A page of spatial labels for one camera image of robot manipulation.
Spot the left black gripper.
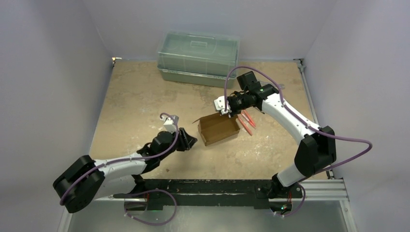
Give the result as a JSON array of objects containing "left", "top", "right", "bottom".
[{"left": 159, "top": 127, "right": 196, "bottom": 160}]

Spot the brown cardboard box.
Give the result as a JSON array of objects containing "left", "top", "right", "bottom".
[{"left": 194, "top": 113, "right": 240, "bottom": 146}]

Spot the red pen with label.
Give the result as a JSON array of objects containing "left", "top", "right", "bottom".
[{"left": 237, "top": 116, "right": 253, "bottom": 136}]

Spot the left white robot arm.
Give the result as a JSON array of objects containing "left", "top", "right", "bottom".
[{"left": 52, "top": 128, "right": 198, "bottom": 213}]

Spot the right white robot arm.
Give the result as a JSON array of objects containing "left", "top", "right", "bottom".
[{"left": 223, "top": 71, "right": 337, "bottom": 197}]

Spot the green plastic storage box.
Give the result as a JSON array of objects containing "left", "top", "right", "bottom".
[{"left": 157, "top": 31, "right": 240, "bottom": 88}]

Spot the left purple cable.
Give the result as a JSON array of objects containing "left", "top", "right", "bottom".
[{"left": 59, "top": 113, "right": 179, "bottom": 206}]

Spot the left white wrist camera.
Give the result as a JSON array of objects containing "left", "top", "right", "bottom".
[{"left": 160, "top": 114, "right": 179, "bottom": 133}]

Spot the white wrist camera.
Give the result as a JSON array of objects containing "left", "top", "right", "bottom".
[
  {"left": 160, "top": 114, "right": 179, "bottom": 133},
  {"left": 214, "top": 96, "right": 231, "bottom": 115}
]

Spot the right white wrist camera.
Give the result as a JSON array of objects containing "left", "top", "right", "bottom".
[{"left": 214, "top": 96, "right": 231, "bottom": 115}]

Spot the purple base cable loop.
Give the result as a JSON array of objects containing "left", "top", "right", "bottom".
[{"left": 123, "top": 188, "right": 178, "bottom": 226}]

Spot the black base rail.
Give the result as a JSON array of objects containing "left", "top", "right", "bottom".
[{"left": 113, "top": 179, "right": 303, "bottom": 211}]

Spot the aluminium frame rail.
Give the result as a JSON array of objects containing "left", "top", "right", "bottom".
[{"left": 58, "top": 179, "right": 357, "bottom": 232}]

